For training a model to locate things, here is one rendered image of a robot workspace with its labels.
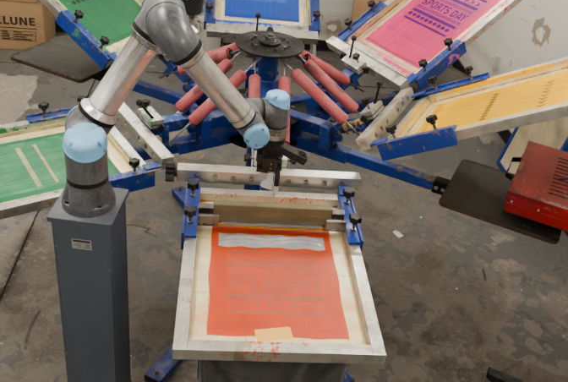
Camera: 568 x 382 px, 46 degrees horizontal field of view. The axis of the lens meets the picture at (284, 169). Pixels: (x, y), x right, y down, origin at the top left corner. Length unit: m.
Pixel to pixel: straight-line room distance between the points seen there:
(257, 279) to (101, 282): 0.47
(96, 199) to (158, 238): 1.90
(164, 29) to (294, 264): 0.89
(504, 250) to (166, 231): 1.98
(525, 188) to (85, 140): 1.56
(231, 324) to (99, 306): 0.43
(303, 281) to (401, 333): 1.37
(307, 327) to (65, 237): 0.74
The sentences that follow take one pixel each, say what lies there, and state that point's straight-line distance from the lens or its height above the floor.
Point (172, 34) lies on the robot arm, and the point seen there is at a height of 1.73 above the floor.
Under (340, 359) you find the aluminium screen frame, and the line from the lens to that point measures 1.93.
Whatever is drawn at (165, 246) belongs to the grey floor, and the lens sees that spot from 3.79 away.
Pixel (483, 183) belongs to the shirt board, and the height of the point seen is 0.95.
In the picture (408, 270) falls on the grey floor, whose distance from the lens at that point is 3.85.
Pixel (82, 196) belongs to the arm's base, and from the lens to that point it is 1.96.
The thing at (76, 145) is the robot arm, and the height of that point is 1.42.
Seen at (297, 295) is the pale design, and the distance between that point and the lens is 2.11.
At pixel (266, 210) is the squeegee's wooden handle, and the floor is 1.04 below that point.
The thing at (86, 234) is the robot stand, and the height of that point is 1.15.
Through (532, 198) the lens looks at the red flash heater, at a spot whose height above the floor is 1.10.
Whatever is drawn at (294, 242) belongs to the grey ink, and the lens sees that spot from 2.30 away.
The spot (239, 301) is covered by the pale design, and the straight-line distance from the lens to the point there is 2.07.
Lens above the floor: 2.36
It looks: 31 degrees down
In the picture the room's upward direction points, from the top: 7 degrees clockwise
